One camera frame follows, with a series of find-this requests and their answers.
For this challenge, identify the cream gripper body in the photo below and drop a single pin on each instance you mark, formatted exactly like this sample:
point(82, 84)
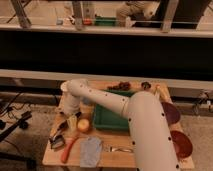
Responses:
point(72, 122)

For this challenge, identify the black handled brush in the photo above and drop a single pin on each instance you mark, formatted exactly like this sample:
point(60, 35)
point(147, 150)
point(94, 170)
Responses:
point(64, 124)

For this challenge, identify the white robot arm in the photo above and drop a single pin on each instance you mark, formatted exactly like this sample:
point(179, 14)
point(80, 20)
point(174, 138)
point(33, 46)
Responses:
point(149, 130)

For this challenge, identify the purple bowl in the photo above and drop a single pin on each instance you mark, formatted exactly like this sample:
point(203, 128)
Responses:
point(171, 113)

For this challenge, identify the red bowl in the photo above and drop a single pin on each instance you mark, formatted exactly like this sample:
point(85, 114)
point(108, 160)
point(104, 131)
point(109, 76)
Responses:
point(182, 144)

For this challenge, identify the yellow apple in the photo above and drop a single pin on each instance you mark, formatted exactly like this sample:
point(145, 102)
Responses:
point(83, 125)

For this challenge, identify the blue translucent cup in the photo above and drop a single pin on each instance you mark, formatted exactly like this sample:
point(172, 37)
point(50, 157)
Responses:
point(87, 102)

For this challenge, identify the green plastic tray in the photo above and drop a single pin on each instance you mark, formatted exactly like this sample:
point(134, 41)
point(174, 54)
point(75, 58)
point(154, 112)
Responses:
point(106, 119)

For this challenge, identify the grey blue cloth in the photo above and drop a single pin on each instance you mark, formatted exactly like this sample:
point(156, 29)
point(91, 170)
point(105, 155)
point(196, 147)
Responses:
point(90, 152)

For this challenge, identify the white plastic cup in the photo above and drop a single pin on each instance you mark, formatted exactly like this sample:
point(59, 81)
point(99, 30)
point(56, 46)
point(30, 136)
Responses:
point(63, 87)

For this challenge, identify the silver fork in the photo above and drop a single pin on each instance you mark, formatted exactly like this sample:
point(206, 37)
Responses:
point(117, 149)

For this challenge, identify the black tripod stand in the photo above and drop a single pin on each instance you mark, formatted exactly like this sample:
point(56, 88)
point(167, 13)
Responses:
point(30, 163)

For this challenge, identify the small dark round object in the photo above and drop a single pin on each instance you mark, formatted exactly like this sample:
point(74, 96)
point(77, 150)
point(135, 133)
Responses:
point(145, 85)

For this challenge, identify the green background box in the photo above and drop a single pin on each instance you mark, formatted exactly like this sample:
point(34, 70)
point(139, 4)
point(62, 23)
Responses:
point(105, 21)

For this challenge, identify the person in background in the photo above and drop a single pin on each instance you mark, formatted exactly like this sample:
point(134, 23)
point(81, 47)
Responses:
point(147, 8)

